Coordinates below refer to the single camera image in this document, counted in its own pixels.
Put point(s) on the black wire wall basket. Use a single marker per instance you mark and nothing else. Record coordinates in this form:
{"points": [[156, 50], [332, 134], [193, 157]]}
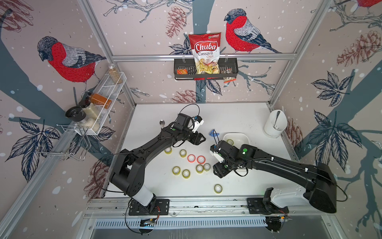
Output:
{"points": [[188, 69]]}

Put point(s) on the white wire spice rack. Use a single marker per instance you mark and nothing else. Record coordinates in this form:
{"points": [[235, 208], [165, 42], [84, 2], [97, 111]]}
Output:
{"points": [[96, 106]]}

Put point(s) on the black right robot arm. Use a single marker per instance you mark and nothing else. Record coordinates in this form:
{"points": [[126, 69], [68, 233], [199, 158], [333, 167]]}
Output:
{"points": [[316, 184]]}

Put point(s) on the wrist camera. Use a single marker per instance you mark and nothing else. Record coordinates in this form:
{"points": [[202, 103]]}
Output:
{"points": [[182, 121], [215, 153]]}

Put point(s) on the aluminium front rail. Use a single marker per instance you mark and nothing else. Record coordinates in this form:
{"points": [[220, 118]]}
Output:
{"points": [[179, 207]]}

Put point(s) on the red tape roll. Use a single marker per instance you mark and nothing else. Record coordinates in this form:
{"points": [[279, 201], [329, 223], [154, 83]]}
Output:
{"points": [[201, 159], [191, 158]]}

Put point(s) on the yellow tape roll front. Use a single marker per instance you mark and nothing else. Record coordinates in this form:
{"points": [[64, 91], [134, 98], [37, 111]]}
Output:
{"points": [[218, 188]]}

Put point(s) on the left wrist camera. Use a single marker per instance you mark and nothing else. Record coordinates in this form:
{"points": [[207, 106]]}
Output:
{"points": [[182, 121]]}

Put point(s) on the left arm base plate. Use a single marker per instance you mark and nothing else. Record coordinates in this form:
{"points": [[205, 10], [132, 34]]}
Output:
{"points": [[155, 207]]}

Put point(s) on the Chuba cassava chips bag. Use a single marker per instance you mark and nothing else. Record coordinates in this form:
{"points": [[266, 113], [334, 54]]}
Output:
{"points": [[206, 51]]}

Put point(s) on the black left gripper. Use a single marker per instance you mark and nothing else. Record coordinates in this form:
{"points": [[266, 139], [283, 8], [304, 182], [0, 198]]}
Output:
{"points": [[196, 139]]}

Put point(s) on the black lid spice jar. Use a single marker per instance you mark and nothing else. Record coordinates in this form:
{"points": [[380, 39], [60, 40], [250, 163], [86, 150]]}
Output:
{"points": [[76, 113]]}

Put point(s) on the orange spice bottle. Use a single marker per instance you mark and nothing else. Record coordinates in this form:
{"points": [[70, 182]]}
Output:
{"points": [[100, 100]]}

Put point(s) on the Hello Kitty metal spoon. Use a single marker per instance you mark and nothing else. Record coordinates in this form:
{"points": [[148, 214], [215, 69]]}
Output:
{"points": [[162, 123]]}

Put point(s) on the red tape roll right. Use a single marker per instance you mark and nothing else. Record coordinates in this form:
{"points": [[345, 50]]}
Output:
{"points": [[201, 159]]}

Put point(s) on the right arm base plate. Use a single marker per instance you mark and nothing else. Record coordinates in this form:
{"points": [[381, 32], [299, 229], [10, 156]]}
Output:
{"points": [[257, 206]]}

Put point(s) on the red tape roll left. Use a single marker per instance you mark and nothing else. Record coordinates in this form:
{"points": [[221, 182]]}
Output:
{"points": [[191, 158]]}

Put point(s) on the white storage box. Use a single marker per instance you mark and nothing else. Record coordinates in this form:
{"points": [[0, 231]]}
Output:
{"points": [[238, 139]]}

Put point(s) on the blue tape cutter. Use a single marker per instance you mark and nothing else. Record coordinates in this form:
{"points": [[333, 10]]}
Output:
{"points": [[213, 133]]}

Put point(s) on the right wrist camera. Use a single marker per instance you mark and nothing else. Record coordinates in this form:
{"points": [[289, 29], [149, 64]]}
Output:
{"points": [[215, 153]]}

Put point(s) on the white utensil holder cup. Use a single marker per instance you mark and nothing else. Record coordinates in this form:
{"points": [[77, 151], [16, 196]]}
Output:
{"points": [[275, 124]]}

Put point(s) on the glass grain spice jar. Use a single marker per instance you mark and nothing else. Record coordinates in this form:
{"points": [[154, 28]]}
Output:
{"points": [[114, 74]]}

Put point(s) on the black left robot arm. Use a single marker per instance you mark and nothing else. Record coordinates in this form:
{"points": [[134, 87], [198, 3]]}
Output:
{"points": [[132, 167]]}

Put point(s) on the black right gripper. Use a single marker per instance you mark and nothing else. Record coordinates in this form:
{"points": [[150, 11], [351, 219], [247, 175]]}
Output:
{"points": [[218, 172]]}

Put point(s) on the yellow tape roll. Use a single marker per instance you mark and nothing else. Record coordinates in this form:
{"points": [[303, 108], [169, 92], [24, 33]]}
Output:
{"points": [[186, 174], [230, 141], [183, 153], [199, 169], [176, 170], [168, 150], [218, 188]]}

